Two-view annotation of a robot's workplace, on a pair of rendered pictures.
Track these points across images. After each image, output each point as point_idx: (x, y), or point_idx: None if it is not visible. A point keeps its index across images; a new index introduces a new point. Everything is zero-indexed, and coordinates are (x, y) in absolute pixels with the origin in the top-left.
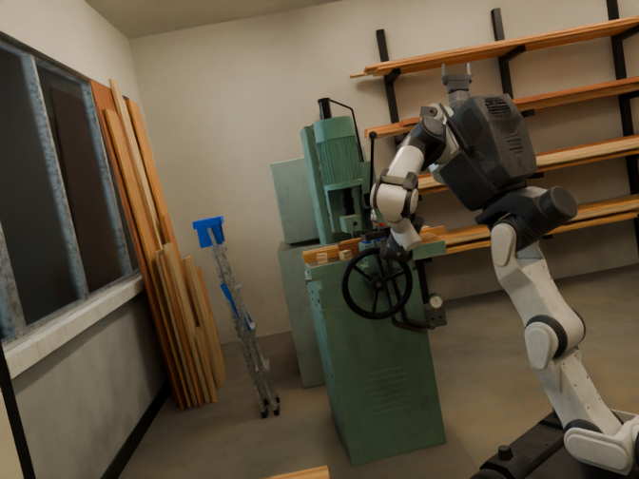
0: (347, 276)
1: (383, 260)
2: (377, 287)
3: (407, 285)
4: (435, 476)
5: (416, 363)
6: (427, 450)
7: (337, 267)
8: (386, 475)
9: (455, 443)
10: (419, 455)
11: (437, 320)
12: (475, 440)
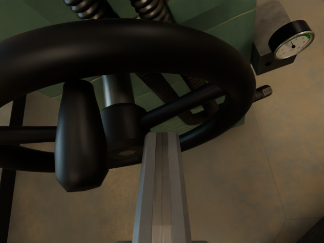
0: (1, 164)
1: (128, 11)
2: (124, 155)
3: (229, 115)
4: (233, 179)
5: (223, 99)
6: (225, 135)
7: (1, 26)
8: (190, 168)
9: (253, 126)
10: (219, 142)
11: (277, 63)
12: (274, 124)
